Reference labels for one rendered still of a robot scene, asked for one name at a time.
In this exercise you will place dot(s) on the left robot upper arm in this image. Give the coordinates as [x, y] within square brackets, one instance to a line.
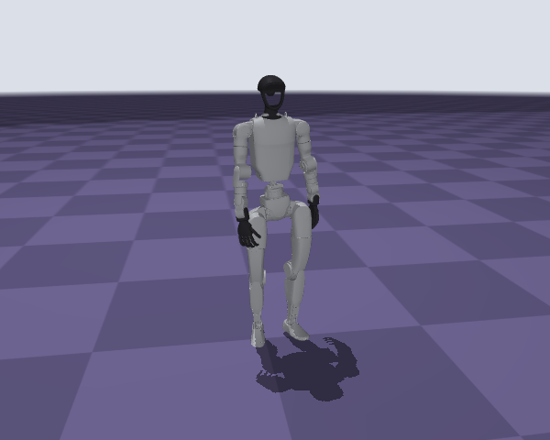
[308, 162]

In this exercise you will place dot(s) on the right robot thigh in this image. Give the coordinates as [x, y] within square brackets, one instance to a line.
[257, 219]

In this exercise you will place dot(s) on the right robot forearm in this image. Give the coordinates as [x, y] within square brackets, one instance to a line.
[240, 190]

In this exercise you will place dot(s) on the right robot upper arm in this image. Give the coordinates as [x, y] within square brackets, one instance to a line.
[241, 133]

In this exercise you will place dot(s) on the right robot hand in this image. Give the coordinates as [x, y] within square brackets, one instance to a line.
[245, 230]

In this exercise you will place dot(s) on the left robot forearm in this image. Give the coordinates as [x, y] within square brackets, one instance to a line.
[311, 184]

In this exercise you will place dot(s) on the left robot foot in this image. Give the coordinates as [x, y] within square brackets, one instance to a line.
[295, 330]

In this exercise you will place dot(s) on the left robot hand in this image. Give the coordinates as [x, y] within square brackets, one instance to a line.
[314, 210]

